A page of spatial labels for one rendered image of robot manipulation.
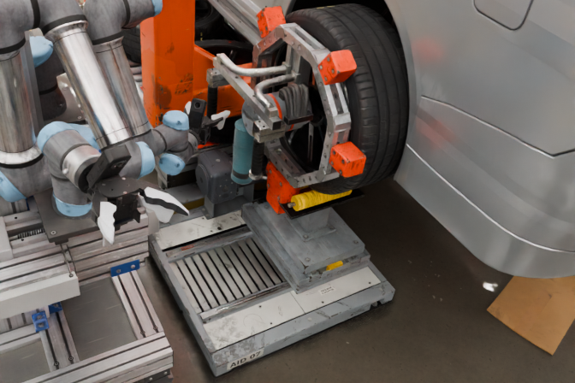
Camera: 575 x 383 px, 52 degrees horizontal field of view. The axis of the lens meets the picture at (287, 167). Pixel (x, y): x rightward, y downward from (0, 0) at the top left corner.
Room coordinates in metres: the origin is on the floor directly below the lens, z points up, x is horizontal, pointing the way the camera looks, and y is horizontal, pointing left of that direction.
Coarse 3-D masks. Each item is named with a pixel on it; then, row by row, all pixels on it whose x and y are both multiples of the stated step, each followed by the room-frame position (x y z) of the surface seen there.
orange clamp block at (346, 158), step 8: (336, 144) 1.52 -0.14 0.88; (344, 144) 1.52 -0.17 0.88; (352, 144) 1.53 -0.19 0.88; (336, 152) 1.48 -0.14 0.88; (344, 152) 1.48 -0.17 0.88; (352, 152) 1.49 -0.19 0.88; (360, 152) 1.49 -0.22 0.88; (336, 160) 1.48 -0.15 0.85; (344, 160) 1.45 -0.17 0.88; (352, 160) 1.45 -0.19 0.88; (360, 160) 1.47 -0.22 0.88; (336, 168) 1.47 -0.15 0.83; (344, 168) 1.44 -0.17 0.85; (352, 168) 1.45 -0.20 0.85; (360, 168) 1.47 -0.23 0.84; (344, 176) 1.44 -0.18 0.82
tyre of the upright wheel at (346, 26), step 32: (320, 32) 1.77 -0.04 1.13; (352, 32) 1.74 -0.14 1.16; (384, 32) 1.80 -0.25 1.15; (384, 64) 1.67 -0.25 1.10; (352, 96) 1.60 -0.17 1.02; (384, 96) 1.60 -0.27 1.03; (352, 128) 1.57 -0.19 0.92; (384, 128) 1.56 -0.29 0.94; (384, 160) 1.57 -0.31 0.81; (320, 192) 1.66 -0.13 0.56
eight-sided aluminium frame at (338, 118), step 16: (272, 32) 1.85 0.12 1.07; (288, 32) 1.77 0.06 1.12; (304, 32) 1.78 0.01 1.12; (256, 48) 1.92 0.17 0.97; (272, 48) 1.92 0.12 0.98; (304, 48) 1.69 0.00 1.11; (320, 48) 1.69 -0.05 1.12; (256, 64) 1.92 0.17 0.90; (256, 80) 1.92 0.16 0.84; (320, 80) 1.60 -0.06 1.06; (320, 96) 1.59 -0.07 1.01; (336, 96) 1.61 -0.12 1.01; (336, 112) 1.54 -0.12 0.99; (336, 128) 1.51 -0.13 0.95; (272, 144) 1.82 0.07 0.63; (272, 160) 1.77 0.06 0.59; (288, 160) 1.76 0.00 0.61; (288, 176) 1.67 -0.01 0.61; (304, 176) 1.60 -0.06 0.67; (320, 176) 1.52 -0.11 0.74; (336, 176) 1.54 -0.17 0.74
